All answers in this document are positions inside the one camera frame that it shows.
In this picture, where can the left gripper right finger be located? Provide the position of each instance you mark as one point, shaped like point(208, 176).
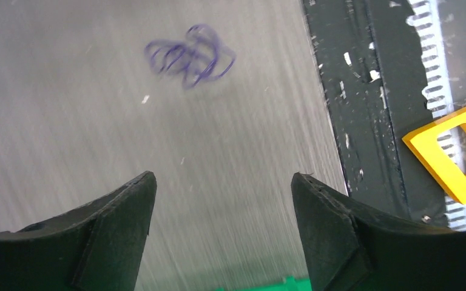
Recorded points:
point(349, 245)

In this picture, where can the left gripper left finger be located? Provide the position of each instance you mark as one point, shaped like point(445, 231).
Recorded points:
point(97, 246)

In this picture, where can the green six-compartment tray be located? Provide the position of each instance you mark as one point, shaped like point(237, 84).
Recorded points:
point(289, 283)

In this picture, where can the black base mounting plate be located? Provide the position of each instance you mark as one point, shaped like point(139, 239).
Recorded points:
point(370, 64)

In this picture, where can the white slotted cable duct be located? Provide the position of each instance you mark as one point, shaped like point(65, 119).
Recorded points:
point(427, 22)

